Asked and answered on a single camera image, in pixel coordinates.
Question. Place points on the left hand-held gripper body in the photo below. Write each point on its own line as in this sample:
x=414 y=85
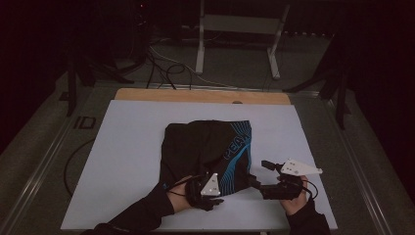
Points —
x=210 y=187

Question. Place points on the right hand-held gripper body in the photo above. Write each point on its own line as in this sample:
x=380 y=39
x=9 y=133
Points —
x=284 y=191

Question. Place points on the black shorts with blue stripes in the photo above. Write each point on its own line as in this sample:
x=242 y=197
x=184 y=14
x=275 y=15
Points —
x=195 y=147

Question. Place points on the person's right hand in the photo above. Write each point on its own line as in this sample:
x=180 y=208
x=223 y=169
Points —
x=297 y=205

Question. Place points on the person's left hand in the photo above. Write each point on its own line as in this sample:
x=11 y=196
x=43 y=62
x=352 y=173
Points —
x=177 y=197

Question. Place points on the white table mat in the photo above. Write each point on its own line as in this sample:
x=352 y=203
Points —
x=130 y=147

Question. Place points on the black tripod stand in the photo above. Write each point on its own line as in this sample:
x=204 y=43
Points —
x=341 y=98
x=72 y=91

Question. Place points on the dark equipment tower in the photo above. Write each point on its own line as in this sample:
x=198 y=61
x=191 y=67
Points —
x=142 y=29

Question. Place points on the aluminium floor rail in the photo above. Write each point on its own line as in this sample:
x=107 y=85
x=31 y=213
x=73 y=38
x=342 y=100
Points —
x=355 y=163
x=39 y=169

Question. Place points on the white metal stand frame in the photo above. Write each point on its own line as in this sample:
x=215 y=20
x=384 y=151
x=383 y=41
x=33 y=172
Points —
x=241 y=24

